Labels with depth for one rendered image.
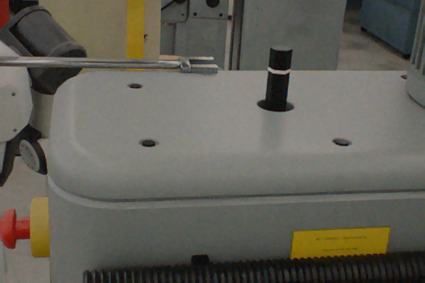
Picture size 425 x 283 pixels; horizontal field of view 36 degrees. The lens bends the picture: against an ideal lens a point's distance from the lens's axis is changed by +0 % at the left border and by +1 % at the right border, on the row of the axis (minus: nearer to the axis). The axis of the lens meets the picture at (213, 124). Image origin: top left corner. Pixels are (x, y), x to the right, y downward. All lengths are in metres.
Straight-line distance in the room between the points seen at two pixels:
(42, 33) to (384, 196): 0.93
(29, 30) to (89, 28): 1.01
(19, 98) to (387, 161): 0.84
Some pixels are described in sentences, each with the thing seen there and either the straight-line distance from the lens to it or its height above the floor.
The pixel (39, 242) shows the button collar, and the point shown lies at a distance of 0.67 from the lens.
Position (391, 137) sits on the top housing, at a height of 1.89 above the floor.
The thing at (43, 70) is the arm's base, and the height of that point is 1.70.
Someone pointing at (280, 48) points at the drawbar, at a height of 1.95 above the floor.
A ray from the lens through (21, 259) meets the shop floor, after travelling 3.82.
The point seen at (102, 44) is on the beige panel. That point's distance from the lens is 2.40.
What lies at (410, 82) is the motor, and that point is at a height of 1.91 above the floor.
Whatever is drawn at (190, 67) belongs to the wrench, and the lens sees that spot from 0.74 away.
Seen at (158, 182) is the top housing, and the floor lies 1.87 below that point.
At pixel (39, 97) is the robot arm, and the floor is 1.62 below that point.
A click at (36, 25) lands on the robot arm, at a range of 1.39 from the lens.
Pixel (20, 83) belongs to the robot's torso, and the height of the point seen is 1.70.
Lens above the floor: 2.12
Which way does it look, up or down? 22 degrees down
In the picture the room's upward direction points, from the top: 4 degrees clockwise
